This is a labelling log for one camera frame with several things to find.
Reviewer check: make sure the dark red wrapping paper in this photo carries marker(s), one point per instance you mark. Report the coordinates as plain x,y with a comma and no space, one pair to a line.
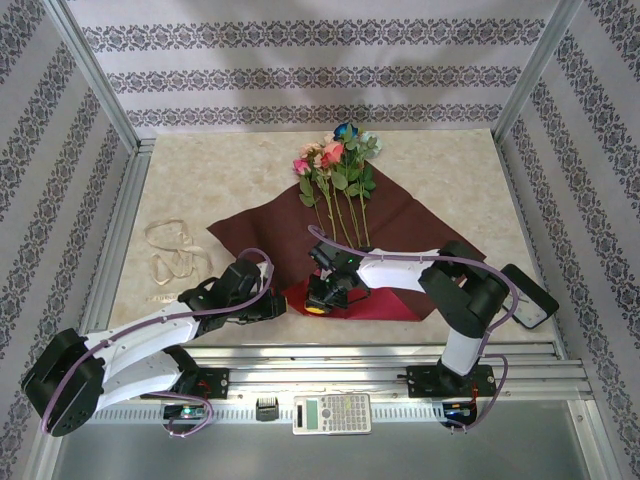
270,235

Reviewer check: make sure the beige ribbon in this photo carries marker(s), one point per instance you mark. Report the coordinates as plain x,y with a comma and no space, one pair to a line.
162,298

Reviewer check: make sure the magenta artificial rose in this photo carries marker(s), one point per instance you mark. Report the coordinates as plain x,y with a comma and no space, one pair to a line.
301,166

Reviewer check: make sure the coral artificial rose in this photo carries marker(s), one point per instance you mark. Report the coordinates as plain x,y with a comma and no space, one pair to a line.
332,152

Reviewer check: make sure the peach artificial rose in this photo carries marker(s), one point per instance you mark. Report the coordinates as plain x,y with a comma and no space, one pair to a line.
312,148
329,136

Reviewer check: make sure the pale mint artificial rose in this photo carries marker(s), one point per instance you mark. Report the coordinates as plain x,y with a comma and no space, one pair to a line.
372,142

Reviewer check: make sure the blue artificial rose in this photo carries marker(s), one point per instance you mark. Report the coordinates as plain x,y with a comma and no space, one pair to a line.
346,131

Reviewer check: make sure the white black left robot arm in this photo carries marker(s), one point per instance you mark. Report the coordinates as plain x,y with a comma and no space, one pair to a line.
140,335

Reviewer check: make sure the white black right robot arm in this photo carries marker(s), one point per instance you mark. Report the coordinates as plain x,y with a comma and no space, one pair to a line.
395,272

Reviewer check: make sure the aluminium mounting rails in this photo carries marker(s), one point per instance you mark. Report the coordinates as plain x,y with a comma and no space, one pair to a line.
320,372

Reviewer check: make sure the small black clip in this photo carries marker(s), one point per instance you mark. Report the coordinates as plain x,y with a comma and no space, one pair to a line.
266,410

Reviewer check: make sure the grey scientific calculator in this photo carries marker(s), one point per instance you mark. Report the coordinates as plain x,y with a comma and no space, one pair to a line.
340,412

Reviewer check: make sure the small circuit board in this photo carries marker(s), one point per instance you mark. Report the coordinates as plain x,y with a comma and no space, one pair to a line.
457,411
186,412

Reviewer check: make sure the black white handheld device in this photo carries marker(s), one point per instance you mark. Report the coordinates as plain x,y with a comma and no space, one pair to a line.
537,295

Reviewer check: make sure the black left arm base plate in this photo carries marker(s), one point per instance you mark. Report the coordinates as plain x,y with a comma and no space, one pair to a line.
218,382

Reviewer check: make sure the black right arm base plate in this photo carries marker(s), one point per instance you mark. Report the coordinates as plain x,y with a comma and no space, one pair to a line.
422,382

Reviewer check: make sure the aluminium side rail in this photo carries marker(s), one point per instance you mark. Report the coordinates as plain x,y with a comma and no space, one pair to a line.
130,200

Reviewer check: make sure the aluminium frame post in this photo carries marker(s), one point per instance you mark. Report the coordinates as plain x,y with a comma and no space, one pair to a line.
99,85
535,70

